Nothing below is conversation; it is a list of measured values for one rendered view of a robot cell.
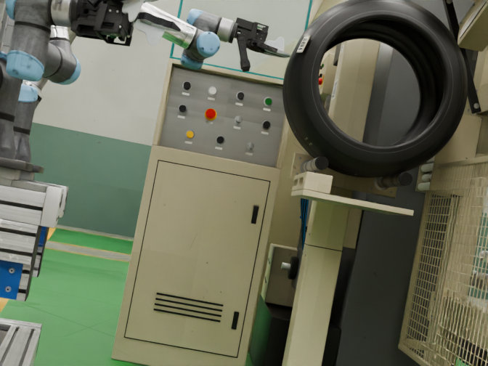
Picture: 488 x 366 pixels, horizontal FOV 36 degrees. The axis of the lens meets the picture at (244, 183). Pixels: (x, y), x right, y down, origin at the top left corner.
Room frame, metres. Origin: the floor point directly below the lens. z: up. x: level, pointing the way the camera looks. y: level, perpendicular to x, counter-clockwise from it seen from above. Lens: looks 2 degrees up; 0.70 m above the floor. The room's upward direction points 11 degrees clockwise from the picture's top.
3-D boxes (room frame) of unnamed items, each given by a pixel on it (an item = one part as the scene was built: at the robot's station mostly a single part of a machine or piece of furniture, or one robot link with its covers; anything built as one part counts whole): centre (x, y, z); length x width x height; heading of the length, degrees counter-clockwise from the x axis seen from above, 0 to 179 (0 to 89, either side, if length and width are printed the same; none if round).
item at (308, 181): (2.64, -0.23, 0.84); 0.36 x 0.09 x 0.06; 2
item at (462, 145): (2.88, -0.74, 1.05); 0.20 x 0.15 x 0.30; 2
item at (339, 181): (2.82, -0.36, 0.90); 0.40 x 0.03 x 0.10; 92
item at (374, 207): (2.65, -0.37, 0.80); 0.37 x 0.36 x 0.02; 92
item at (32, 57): (1.60, 0.49, 0.94); 0.11 x 0.08 x 0.11; 166
